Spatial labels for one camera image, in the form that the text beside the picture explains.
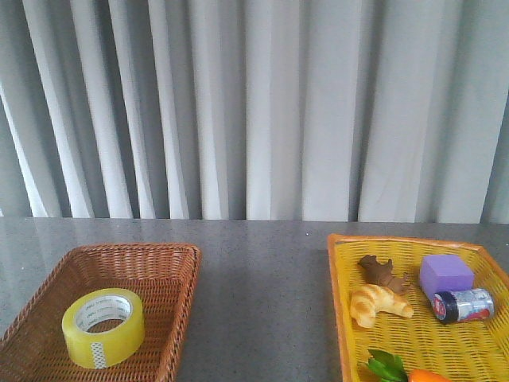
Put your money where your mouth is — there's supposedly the yellow packing tape roll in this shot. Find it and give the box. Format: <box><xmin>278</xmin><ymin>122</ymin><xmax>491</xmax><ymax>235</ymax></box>
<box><xmin>61</xmin><ymin>288</ymin><xmax>145</xmax><ymax>369</ymax></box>

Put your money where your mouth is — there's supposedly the brown wicker basket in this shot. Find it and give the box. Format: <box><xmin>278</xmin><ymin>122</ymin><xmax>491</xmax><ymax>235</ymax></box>
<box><xmin>1</xmin><ymin>243</ymin><xmax>201</xmax><ymax>381</ymax></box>

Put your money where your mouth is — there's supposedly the brown toy animal figure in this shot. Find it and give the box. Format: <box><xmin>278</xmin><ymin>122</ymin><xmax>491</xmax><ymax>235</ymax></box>
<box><xmin>358</xmin><ymin>255</ymin><xmax>410</xmax><ymax>294</ymax></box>

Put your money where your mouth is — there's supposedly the grey pleated curtain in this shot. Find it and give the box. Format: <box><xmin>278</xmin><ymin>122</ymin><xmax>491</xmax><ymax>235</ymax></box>
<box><xmin>1</xmin><ymin>1</ymin><xmax>508</xmax><ymax>224</ymax></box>

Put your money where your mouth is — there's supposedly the toy croissant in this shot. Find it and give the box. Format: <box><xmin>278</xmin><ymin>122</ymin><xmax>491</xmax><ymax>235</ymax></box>
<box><xmin>350</xmin><ymin>284</ymin><xmax>414</xmax><ymax>329</ymax></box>

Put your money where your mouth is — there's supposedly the purple foam block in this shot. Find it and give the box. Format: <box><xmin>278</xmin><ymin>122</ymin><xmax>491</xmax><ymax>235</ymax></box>
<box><xmin>419</xmin><ymin>254</ymin><xmax>475</xmax><ymax>302</ymax></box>

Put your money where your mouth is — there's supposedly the orange toy carrot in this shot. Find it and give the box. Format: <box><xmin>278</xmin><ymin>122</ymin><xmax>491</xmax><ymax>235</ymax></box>
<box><xmin>367</xmin><ymin>349</ymin><xmax>449</xmax><ymax>382</ymax></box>

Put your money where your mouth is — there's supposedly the yellow woven basket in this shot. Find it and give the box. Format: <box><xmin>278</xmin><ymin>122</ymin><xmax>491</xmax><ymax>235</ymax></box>
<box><xmin>328</xmin><ymin>234</ymin><xmax>508</xmax><ymax>381</ymax></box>

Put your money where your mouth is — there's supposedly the small labelled jar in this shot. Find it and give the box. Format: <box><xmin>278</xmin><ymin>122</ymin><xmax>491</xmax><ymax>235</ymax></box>
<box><xmin>431</xmin><ymin>288</ymin><xmax>495</xmax><ymax>324</ymax></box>

